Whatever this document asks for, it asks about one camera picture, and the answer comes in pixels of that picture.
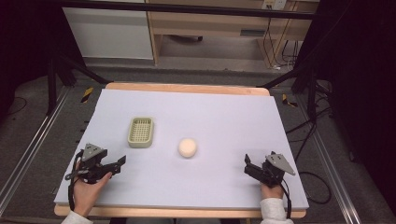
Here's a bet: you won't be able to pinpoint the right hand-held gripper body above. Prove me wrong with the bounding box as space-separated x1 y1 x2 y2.
244 151 296 189

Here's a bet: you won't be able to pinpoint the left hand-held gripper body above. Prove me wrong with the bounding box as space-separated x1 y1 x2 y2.
64 143 121 185

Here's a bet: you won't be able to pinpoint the green plastic soap dish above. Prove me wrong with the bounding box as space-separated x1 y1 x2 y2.
127 116 155 149

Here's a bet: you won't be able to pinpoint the cream round soap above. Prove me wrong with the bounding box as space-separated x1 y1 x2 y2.
177 137 199 159

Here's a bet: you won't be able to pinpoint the person's right hand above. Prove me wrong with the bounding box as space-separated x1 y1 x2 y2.
260 182 285 201

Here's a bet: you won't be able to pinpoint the person's left hand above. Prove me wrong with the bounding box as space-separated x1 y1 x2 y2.
73 172 113 218

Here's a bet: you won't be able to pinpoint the white foam mat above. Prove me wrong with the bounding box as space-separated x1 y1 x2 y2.
53 89 310 210

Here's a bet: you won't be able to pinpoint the yellow black floor tape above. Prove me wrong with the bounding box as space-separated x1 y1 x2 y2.
281 93 298 108
80 86 94 104

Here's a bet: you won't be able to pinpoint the black metal stand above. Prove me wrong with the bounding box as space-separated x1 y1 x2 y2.
255 62 332 122
46 50 112 117

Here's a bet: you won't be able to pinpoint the wooden table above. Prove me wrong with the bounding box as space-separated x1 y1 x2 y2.
53 81 307 219

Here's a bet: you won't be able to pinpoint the black curtain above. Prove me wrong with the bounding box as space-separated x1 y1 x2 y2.
295 0 396 216
0 0 87 120

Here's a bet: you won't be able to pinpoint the white cabinet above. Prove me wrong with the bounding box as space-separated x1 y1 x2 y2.
62 0 154 61

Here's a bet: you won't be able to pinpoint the wooden desk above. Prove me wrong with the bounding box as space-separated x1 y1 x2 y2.
146 0 320 68

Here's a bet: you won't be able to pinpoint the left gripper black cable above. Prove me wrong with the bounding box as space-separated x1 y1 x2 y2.
67 149 86 212

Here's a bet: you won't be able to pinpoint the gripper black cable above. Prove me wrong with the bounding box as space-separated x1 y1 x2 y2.
67 149 86 212
278 177 293 219

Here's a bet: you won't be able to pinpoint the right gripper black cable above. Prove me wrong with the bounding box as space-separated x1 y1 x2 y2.
278 177 293 219

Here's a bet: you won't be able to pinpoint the black floor cable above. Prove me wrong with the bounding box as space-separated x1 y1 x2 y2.
285 106 332 205

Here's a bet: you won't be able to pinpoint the metal floor rail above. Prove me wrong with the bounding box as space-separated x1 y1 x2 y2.
0 86 72 216
295 92 362 224

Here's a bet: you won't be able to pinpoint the desk hanging cables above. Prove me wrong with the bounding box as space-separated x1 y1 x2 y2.
262 4 300 71

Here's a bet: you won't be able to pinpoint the black metal frame bar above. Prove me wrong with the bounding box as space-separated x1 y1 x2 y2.
57 0 316 21

